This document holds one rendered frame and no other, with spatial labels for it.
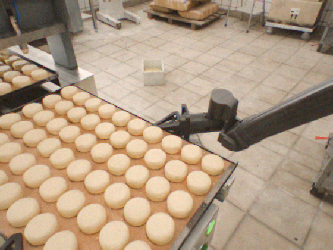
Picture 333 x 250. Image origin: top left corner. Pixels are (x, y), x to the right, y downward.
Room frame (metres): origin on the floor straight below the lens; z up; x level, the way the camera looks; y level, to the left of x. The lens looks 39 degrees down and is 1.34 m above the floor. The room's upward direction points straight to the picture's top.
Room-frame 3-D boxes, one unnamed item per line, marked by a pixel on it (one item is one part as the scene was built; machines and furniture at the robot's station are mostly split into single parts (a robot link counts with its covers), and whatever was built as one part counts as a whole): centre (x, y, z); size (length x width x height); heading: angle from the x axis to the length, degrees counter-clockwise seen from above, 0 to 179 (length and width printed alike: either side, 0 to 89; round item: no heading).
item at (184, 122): (0.53, 0.00, 0.91); 0.09 x 0.07 x 0.07; 98
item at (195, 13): (4.45, -0.54, 0.19); 0.72 x 0.42 x 0.15; 144
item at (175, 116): (0.53, 0.00, 0.89); 0.09 x 0.07 x 0.07; 98
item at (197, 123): (0.54, -0.08, 0.90); 0.07 x 0.07 x 0.10; 8
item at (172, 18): (4.63, -0.30, 0.06); 1.20 x 0.80 x 0.11; 52
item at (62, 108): (0.60, 0.30, 0.91); 0.05 x 0.05 x 0.02
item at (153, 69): (2.47, 0.15, 0.08); 0.30 x 0.22 x 0.16; 4
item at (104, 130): (0.50, 0.16, 0.91); 0.05 x 0.05 x 0.02
